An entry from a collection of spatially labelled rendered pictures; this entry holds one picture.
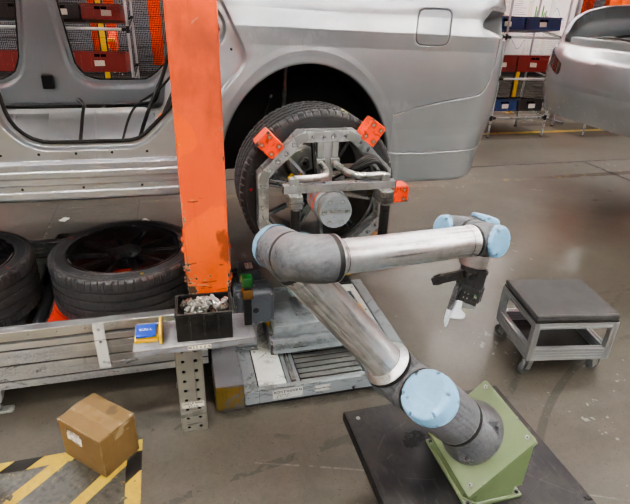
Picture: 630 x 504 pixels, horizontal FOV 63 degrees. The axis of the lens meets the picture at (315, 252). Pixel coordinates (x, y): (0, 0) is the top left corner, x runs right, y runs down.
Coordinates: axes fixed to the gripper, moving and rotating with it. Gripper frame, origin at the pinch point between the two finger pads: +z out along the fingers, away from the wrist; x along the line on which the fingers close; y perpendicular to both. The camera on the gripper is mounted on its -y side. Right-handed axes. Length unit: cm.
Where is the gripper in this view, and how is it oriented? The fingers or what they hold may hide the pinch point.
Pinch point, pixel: (450, 320)
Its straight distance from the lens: 177.0
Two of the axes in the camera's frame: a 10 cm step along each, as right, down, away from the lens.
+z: -1.8, 9.4, 2.8
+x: 5.3, -1.5, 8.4
